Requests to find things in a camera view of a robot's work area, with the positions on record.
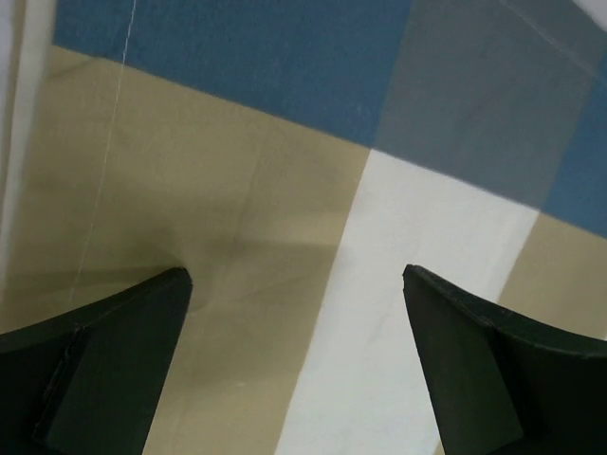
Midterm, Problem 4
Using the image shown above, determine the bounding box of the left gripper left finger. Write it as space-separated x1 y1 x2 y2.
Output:
1 268 193 455

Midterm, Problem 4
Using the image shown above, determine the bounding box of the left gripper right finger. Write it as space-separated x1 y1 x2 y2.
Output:
403 264 606 454

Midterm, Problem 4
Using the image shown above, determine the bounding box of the blue beige checked placemat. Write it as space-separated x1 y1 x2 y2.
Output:
1 1 606 454

